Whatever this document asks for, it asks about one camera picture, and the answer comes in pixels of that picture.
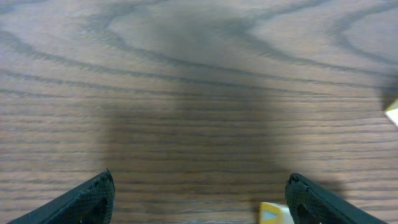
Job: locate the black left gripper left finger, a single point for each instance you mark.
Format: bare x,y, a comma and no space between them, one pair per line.
89,203

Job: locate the yellow blue letter K block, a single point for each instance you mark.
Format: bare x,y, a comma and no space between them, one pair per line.
274,213

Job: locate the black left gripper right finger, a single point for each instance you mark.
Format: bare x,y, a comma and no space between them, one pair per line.
308,202

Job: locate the yellow wooden block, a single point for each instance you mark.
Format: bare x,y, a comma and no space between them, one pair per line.
391,112

